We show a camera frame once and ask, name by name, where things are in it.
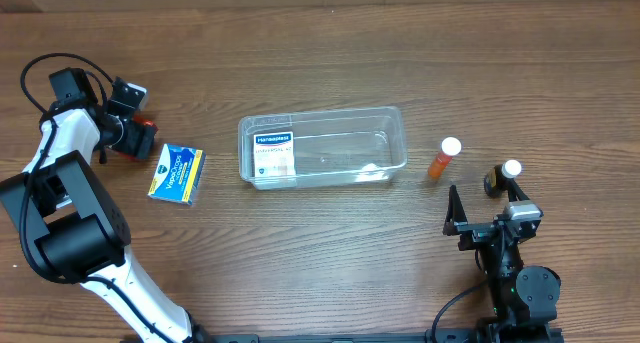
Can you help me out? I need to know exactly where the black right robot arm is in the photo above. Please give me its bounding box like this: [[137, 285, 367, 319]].
[[443, 179, 562, 342]]

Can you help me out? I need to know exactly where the orange tablet tube white cap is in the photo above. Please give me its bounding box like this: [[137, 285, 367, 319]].
[[427, 137, 462, 179]]

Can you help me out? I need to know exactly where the red medicine box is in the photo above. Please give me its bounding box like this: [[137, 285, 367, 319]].
[[112, 116, 158, 160]]

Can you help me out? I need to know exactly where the clear plastic container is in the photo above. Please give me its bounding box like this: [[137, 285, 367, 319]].
[[238, 106, 408, 190]]

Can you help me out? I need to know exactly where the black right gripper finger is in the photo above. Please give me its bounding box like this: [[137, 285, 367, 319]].
[[507, 179, 529, 202], [445, 185, 468, 225]]

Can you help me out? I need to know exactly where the dark brown bottle white cap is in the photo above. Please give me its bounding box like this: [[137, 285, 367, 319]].
[[483, 159, 522, 198]]

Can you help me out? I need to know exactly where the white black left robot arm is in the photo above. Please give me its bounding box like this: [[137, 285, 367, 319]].
[[1, 68, 211, 342]]

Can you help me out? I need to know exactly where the white Hansaplast plaster box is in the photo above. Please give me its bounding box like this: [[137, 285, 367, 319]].
[[253, 131, 296, 178]]

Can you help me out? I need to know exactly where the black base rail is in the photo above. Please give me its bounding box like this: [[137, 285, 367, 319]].
[[211, 328, 491, 343]]

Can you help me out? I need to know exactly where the blue yellow VapoDrops box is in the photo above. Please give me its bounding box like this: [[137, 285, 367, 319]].
[[148, 144, 206, 205]]

